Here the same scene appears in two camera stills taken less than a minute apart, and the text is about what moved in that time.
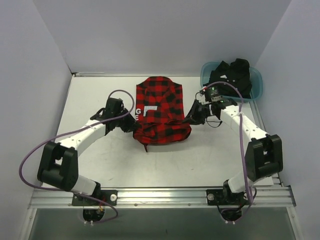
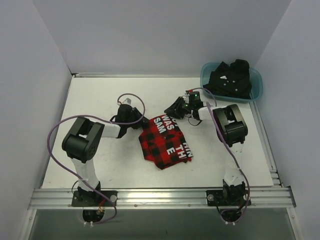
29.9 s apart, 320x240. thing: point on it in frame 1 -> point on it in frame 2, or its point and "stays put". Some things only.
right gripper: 198,114 -> 182,106
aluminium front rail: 272,197 stays put
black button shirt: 237,73 stays put
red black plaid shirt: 159,111 -> 161,141
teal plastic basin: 256,79 stays put
